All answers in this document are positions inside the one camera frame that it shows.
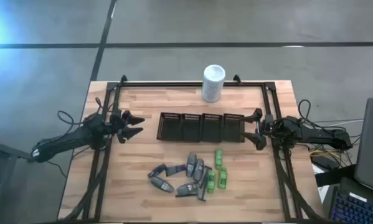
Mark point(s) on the black keyboard with blue keys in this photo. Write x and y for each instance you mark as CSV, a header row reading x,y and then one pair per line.
x,y
357,208

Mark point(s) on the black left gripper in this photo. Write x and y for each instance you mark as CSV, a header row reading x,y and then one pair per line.
x,y
114,124

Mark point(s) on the white cylindrical wipes canister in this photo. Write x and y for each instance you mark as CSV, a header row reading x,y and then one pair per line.
x,y
213,84

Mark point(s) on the grey closed laptop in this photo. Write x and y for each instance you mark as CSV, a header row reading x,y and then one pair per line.
x,y
371,146

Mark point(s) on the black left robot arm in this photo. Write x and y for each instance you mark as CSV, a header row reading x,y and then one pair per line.
x,y
64,141

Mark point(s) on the grey travel toothpaste tube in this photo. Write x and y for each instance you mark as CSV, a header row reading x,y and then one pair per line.
x,y
162,184
199,170
176,170
186,188
191,164

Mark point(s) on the black slotted plastic basket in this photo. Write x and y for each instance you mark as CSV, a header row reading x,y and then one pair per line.
x,y
169,127
191,128
233,128
211,128

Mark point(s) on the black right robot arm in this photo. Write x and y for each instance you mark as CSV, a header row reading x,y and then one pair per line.
x,y
314,132

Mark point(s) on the black metal rig frame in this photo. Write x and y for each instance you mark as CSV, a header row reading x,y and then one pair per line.
x,y
161,84

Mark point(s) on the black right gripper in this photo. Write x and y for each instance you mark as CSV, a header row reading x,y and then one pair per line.
x,y
267,126

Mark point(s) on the black power box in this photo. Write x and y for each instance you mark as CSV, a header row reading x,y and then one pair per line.
x,y
324,161

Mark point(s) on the dark grey stand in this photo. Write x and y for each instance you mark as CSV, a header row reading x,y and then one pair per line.
x,y
2,149

